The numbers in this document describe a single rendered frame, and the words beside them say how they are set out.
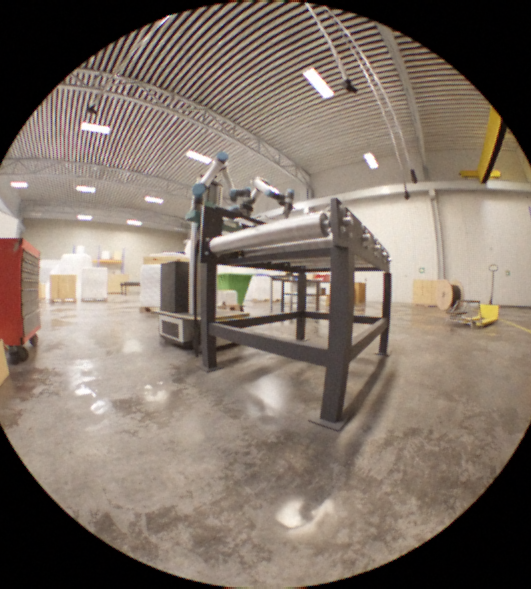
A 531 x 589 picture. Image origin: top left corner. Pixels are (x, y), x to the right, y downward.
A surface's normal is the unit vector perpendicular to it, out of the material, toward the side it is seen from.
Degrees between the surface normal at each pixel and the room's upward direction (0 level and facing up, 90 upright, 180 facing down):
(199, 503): 0
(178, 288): 90
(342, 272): 90
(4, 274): 90
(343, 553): 0
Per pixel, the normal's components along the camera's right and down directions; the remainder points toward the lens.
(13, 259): 0.74, 0.04
